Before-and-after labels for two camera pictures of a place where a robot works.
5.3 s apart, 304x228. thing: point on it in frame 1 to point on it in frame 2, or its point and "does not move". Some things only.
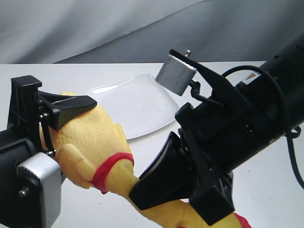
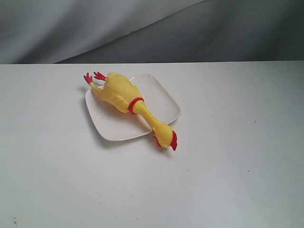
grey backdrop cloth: (36, 32) does not move
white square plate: (139, 104) does not move
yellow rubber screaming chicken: (93, 152) to (121, 92)
